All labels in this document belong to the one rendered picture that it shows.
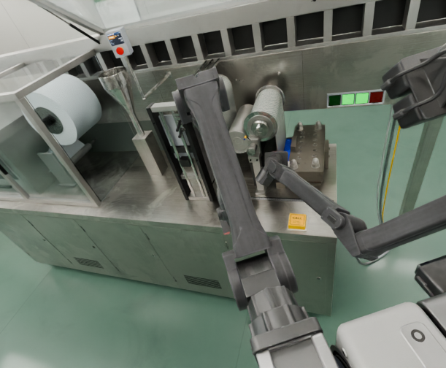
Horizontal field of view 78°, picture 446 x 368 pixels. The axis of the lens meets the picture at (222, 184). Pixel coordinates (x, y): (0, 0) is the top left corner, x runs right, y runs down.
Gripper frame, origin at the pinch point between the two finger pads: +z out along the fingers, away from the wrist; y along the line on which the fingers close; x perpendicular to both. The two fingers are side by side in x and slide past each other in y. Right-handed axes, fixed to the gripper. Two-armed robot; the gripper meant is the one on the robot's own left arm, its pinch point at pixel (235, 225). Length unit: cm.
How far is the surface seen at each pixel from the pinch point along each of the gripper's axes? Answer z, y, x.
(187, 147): 1.5, 9.5, -40.7
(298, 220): 11.9, -26.8, 3.8
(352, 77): -1, -72, -48
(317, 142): 20, -53, -32
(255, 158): 6.1, -18.1, -27.1
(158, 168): 42, 32, -56
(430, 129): 31, -116, -23
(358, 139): 167, -159, -82
